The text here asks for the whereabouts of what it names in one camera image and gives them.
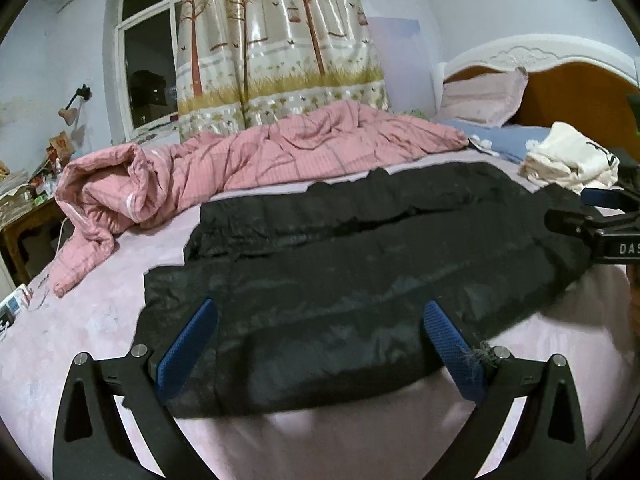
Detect blue pillow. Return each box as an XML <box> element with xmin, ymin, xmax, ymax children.
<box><xmin>442</xmin><ymin>119</ymin><xmax>553</xmax><ymax>162</ymax></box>

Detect black jacket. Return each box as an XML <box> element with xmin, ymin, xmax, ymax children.
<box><xmin>136</xmin><ymin>161</ymin><xmax>596</xmax><ymax>418</ymax></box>

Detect tree print curtain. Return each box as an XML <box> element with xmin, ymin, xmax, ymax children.
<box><xmin>176</xmin><ymin>0</ymin><xmax>390</xmax><ymax>143</ymax></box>

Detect pink pillow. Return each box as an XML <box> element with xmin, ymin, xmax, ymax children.
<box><xmin>442</xmin><ymin>67</ymin><xmax>530</xmax><ymax>127</ymax></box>

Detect window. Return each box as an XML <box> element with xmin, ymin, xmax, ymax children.
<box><xmin>107</xmin><ymin>0</ymin><xmax>191</xmax><ymax>143</ymax></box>

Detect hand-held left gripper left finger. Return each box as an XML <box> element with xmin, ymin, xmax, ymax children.
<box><xmin>52</xmin><ymin>299</ymin><xmax>219</xmax><ymax>480</ymax></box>

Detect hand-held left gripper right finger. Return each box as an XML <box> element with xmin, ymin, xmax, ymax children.
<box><xmin>422</xmin><ymin>301</ymin><xmax>587</xmax><ymax>480</ymax></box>

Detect wooden desk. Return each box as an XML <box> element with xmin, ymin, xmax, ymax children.
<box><xmin>0</xmin><ymin>195</ymin><xmax>67</xmax><ymax>287</ymax></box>

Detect bed with pink sheet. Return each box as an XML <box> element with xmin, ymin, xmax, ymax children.
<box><xmin>0</xmin><ymin>155</ymin><xmax>640</xmax><ymax>480</ymax></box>

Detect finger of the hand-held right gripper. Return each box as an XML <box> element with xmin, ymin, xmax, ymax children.
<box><xmin>581</xmin><ymin>185</ymin><xmax>640</xmax><ymax>209</ymax></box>
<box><xmin>544</xmin><ymin>207</ymin><xmax>640</xmax><ymax>237</ymax></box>

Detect pink checked quilt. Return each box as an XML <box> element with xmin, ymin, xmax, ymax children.
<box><xmin>50</xmin><ymin>101</ymin><xmax>470</xmax><ymax>298</ymax></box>

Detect clutter on desk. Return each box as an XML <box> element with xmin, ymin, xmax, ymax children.
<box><xmin>0</xmin><ymin>130</ymin><xmax>72</xmax><ymax>221</ymax></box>

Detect wall lamp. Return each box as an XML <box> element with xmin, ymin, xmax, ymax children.
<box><xmin>57</xmin><ymin>85</ymin><xmax>94</xmax><ymax>127</ymax></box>

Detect white folded clothes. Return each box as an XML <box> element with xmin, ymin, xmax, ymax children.
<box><xmin>517</xmin><ymin>121</ymin><xmax>621</xmax><ymax>195</ymax></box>

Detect white and wooden headboard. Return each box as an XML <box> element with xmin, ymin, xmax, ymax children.
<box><xmin>432</xmin><ymin>34</ymin><xmax>640</xmax><ymax>162</ymax></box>

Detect white power strip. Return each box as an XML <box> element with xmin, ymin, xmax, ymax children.
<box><xmin>0</xmin><ymin>284</ymin><xmax>32</xmax><ymax>332</ymax></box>

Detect pale board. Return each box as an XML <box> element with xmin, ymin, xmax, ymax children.
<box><xmin>366</xmin><ymin>16</ymin><xmax>437</xmax><ymax>117</ymax></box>

